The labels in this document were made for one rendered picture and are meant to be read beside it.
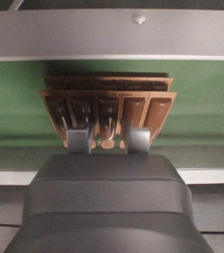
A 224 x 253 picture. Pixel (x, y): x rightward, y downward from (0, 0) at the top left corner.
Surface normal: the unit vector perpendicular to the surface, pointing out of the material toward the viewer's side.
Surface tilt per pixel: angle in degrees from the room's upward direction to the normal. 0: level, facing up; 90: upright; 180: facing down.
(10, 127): 2
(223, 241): 90
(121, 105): 2
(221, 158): 90
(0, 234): 90
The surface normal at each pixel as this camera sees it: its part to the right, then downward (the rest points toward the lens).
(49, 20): 0.00, -0.55
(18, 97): 0.01, 0.83
